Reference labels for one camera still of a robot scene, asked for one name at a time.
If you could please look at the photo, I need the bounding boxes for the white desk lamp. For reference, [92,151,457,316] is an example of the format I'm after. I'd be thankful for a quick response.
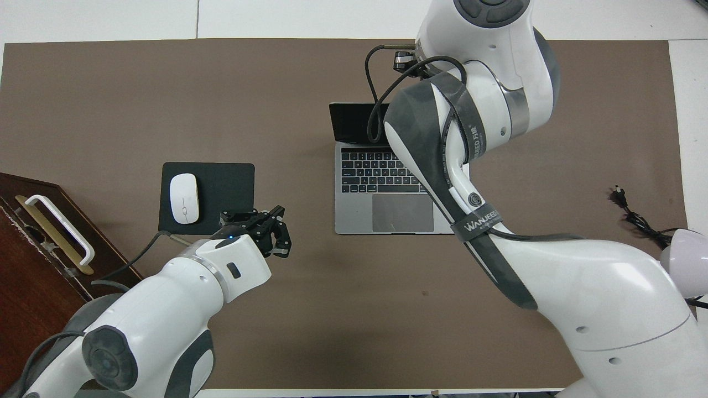
[659,228,708,310]

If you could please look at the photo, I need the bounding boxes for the white computer mouse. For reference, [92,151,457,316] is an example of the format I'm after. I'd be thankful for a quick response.
[169,173,200,225]

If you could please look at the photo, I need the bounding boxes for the dark brown wooden box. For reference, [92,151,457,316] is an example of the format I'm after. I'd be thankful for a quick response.
[0,172,144,387]

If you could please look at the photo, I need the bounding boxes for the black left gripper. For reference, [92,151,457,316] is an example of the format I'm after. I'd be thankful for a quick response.
[220,206,292,259]

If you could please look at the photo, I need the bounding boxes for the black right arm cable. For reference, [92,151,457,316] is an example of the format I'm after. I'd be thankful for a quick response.
[365,43,587,244]

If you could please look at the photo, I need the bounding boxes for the black mouse pad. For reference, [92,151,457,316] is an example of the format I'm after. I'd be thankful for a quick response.
[158,162,256,236]

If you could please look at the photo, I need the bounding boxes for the brown paper table mat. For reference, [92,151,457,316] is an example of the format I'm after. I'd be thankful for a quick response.
[0,39,689,390]

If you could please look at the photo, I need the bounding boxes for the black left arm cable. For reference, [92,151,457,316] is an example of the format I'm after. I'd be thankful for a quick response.
[19,229,191,396]

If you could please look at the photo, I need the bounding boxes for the silver grey laptop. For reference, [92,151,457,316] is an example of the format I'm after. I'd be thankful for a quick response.
[329,102,471,235]

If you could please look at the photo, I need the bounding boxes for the black lamp power cable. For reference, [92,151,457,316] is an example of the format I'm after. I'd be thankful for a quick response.
[610,187,678,249]

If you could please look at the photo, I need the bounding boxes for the white box handle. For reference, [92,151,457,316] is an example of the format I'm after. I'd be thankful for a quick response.
[24,195,96,266]

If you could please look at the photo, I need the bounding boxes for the gold handle plate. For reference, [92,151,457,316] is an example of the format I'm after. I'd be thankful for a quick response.
[15,195,95,275]

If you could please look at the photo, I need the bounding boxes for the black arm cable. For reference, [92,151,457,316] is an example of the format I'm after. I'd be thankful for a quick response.
[365,43,587,244]
[19,229,191,396]

